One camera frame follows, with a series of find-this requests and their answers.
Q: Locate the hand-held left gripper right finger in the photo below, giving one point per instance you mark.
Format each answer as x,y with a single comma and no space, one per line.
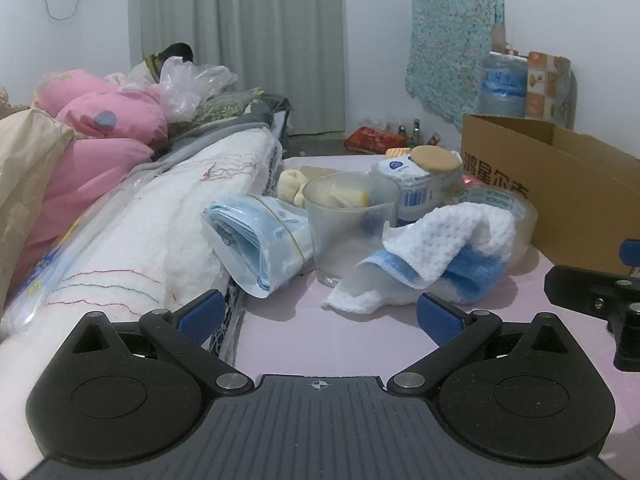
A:
440,320

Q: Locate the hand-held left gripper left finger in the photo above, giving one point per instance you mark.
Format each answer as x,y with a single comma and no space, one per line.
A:
202,312

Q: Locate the face mask pack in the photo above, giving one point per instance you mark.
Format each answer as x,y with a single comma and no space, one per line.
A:
250,240

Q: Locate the beige cloth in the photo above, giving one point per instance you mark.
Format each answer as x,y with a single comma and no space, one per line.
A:
25,160

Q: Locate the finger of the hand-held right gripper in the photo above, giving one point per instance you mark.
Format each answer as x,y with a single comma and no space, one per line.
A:
631,255
585,285

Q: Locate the large water bottle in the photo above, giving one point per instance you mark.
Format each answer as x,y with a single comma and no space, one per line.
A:
502,85

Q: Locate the white waffle towel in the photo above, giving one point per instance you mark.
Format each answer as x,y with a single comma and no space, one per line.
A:
450,235

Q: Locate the white quilt in plastic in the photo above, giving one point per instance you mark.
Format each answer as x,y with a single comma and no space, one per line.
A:
150,225

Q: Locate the brown cardboard sheet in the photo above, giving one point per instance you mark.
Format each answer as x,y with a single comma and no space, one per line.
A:
500,37

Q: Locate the blue white tissue pack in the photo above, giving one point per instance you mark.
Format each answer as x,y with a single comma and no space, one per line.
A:
415,185

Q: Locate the grey curtain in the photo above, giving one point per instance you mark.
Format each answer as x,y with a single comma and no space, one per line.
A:
240,35

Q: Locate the clear plastic bag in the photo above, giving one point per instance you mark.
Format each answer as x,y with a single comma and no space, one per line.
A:
185,85

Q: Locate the red plastic bag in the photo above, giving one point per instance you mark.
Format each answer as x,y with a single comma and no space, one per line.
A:
370,139

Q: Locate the pink pillows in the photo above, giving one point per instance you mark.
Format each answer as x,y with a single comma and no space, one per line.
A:
100,160

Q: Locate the yellow sponge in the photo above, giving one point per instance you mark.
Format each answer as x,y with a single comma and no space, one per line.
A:
357,195

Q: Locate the brown cardboard box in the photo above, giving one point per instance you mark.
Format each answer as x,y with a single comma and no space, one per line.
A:
565,200

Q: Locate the tile patterned cover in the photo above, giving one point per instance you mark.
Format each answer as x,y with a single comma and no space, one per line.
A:
547,85

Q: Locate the frosted plastic cup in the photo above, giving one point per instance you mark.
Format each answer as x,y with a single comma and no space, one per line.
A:
345,240

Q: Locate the clear tape roll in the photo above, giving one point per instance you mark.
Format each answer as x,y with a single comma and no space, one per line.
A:
522,220

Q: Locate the grey bed sheet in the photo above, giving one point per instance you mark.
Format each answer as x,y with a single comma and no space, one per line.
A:
215,137

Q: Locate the beige powder puff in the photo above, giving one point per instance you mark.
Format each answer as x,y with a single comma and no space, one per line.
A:
435,158

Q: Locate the cream knotted socks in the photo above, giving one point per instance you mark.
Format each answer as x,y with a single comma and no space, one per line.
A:
290,185

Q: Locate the floral cloth on wall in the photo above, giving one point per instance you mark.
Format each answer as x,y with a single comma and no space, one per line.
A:
450,35

